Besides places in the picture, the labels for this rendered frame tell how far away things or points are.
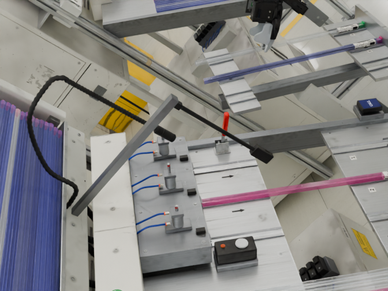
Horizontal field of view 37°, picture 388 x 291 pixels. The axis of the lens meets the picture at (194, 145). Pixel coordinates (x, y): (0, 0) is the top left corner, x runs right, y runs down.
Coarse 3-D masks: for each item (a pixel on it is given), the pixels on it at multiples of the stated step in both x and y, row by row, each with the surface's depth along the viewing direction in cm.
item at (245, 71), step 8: (376, 40) 159; (336, 48) 158; (344, 48) 158; (352, 48) 158; (304, 56) 157; (312, 56) 157; (320, 56) 158; (264, 64) 157; (272, 64) 156; (280, 64) 156; (288, 64) 157; (232, 72) 156; (240, 72) 155; (248, 72) 156; (208, 80) 154; (216, 80) 155
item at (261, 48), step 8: (360, 24) 168; (320, 32) 167; (328, 32) 167; (336, 32) 167; (288, 40) 166; (296, 40) 166; (304, 40) 166; (248, 48) 165; (256, 48) 165; (216, 56) 164; (224, 56) 164; (232, 56) 164; (200, 64) 164
